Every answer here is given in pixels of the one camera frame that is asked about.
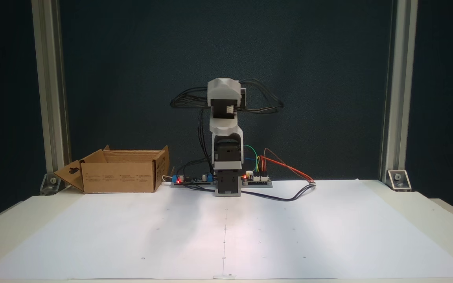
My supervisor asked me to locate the large white paper sheet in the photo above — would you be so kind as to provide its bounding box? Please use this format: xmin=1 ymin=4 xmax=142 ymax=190
xmin=0 ymin=180 xmax=453 ymax=280

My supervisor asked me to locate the black motor cable loop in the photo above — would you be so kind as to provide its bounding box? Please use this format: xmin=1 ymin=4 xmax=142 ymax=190
xmin=240 ymin=79 xmax=285 ymax=115
xmin=170 ymin=87 xmax=211 ymax=110

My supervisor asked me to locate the controller board with jumper wires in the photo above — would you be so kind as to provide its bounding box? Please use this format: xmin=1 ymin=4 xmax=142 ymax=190
xmin=241 ymin=173 xmax=273 ymax=188

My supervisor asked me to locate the black cable with white plug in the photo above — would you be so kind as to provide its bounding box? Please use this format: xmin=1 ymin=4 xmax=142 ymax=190
xmin=179 ymin=182 xmax=317 ymax=202

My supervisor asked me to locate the orange wire bundle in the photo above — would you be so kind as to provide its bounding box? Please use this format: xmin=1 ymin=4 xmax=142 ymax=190
xmin=260 ymin=149 xmax=314 ymax=184

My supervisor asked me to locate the blue circuit board, red LED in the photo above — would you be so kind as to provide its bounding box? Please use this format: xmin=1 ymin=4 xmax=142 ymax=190
xmin=171 ymin=173 xmax=216 ymax=188

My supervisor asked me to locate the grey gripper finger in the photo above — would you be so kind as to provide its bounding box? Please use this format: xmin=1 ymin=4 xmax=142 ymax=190
xmin=207 ymin=78 xmax=240 ymax=108
xmin=209 ymin=116 xmax=244 ymax=136

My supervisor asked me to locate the brown cardboard box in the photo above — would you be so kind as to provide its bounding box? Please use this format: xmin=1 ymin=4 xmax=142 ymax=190
xmin=53 ymin=145 xmax=170 ymax=194

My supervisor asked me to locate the aluminium frame post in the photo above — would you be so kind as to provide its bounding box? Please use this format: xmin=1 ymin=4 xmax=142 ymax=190
xmin=380 ymin=0 xmax=418 ymax=183
xmin=31 ymin=0 xmax=71 ymax=185

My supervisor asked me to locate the metal corner bracket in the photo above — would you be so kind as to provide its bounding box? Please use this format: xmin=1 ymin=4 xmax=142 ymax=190
xmin=40 ymin=173 xmax=72 ymax=196
xmin=386 ymin=170 xmax=412 ymax=192

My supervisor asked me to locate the black board cable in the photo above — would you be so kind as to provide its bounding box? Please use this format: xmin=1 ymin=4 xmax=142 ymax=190
xmin=175 ymin=109 xmax=214 ymax=184

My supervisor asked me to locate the green jumper wire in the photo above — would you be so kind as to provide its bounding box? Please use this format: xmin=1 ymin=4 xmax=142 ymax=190
xmin=243 ymin=145 xmax=260 ymax=174

